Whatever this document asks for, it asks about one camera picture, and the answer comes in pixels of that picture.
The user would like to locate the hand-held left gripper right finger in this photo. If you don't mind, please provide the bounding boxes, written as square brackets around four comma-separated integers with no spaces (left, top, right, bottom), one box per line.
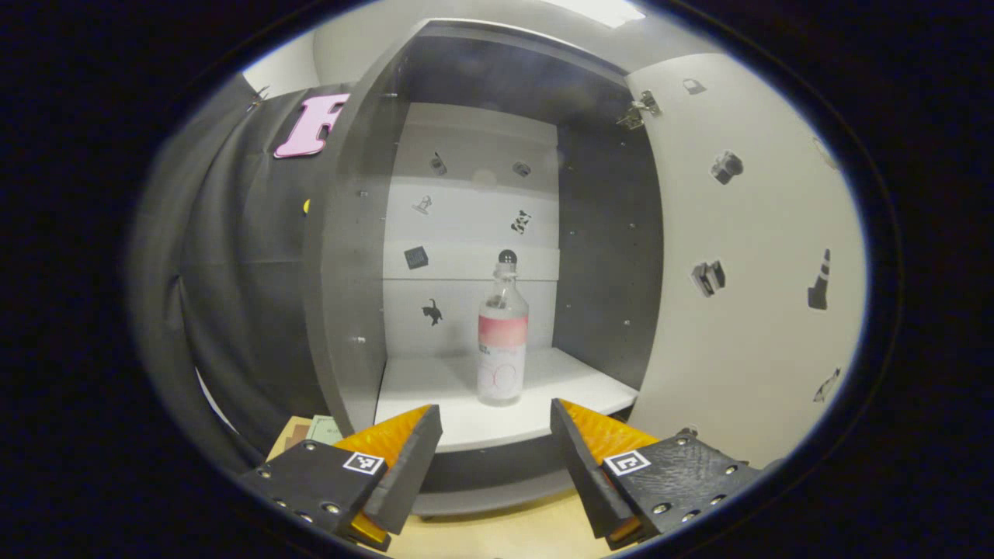
[550,398,766,550]

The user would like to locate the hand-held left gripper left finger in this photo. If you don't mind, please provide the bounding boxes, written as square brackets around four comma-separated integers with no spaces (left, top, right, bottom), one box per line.
[237,404,443,550]

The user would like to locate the clear bottle with pink label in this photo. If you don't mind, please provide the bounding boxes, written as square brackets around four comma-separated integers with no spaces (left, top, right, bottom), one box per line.
[477,261,530,407]

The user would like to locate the grey cabinet door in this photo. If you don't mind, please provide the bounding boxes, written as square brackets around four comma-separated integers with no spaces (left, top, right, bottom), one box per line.
[625,53,868,470]

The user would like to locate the dark grey cabinet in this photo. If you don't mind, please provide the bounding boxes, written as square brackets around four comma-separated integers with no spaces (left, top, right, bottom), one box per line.
[303,19,666,519]

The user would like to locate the metal cabinet hinge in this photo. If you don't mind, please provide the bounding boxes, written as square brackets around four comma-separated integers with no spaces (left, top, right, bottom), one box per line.
[617,91,662,130]

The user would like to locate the green book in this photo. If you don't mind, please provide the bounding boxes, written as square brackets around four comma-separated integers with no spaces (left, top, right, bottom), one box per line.
[305,416,344,446]

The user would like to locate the brown book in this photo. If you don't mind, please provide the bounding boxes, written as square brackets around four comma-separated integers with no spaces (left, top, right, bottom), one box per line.
[266,417,313,460]

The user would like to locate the black backdrop cloth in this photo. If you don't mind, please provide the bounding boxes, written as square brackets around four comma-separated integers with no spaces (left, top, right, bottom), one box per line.
[128,74,358,474]

